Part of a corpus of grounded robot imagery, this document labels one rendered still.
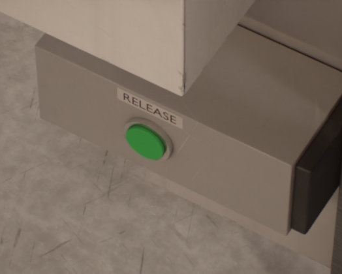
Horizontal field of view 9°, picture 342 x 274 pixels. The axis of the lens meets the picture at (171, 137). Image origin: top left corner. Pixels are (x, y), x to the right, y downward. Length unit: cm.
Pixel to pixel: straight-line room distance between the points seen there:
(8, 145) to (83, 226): 16
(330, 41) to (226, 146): 10
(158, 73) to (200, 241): 156
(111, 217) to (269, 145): 142
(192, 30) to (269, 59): 24
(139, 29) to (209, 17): 4
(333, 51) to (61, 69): 18
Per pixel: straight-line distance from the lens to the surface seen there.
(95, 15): 129
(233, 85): 149
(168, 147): 150
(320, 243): 167
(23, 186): 290
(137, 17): 127
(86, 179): 291
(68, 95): 153
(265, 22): 151
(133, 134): 151
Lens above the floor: 236
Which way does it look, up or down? 53 degrees down
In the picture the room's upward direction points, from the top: straight up
